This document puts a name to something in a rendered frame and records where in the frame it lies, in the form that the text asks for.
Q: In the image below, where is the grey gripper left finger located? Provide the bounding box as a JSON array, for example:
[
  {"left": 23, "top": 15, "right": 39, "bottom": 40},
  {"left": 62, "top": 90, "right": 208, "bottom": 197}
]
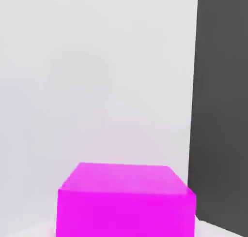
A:
[{"left": 18, "top": 220, "right": 58, "bottom": 237}]

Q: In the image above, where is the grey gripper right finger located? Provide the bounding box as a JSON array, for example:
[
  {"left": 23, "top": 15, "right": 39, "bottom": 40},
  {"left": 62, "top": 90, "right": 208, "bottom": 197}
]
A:
[{"left": 194, "top": 215, "right": 241, "bottom": 237}]

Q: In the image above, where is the small magenta cube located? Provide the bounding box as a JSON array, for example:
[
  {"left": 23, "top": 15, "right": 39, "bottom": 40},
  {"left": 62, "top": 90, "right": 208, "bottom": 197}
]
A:
[{"left": 56, "top": 162, "right": 197, "bottom": 237}]

